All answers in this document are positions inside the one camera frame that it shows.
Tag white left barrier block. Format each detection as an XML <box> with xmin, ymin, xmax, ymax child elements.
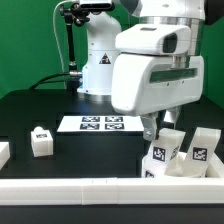
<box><xmin>0</xmin><ymin>142</ymin><xmax>10</xmax><ymax>170</ymax></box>

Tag white front barrier wall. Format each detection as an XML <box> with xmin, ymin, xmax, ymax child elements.
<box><xmin>0</xmin><ymin>177</ymin><xmax>224</xmax><ymax>205</ymax></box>

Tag white cable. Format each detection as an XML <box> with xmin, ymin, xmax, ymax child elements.
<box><xmin>52</xmin><ymin>0</ymin><xmax>75</xmax><ymax>73</ymax></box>

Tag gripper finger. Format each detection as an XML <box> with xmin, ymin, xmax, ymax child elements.
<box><xmin>140</xmin><ymin>113</ymin><xmax>158</xmax><ymax>141</ymax></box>
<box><xmin>164</xmin><ymin>106</ymin><xmax>181</xmax><ymax>128</ymax></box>

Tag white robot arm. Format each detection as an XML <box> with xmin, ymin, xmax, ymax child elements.
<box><xmin>80</xmin><ymin>0</ymin><xmax>224</xmax><ymax>139</ymax></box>

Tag white marker sheet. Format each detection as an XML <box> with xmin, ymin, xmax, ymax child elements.
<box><xmin>57</xmin><ymin>115</ymin><xmax>143</xmax><ymax>133</ymax></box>

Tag black camera on mount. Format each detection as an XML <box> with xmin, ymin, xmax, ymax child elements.
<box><xmin>80</xmin><ymin>0</ymin><xmax>113</xmax><ymax>10</ymax></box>

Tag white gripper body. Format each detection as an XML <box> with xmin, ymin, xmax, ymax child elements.
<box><xmin>111</xmin><ymin>54</ymin><xmax>204</xmax><ymax>116</ymax></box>

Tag black cables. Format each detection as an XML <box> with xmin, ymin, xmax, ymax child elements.
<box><xmin>29</xmin><ymin>73</ymin><xmax>83</xmax><ymax>90</ymax></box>

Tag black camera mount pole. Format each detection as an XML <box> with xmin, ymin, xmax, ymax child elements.
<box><xmin>60</xmin><ymin>3</ymin><xmax>89</xmax><ymax>92</ymax></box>

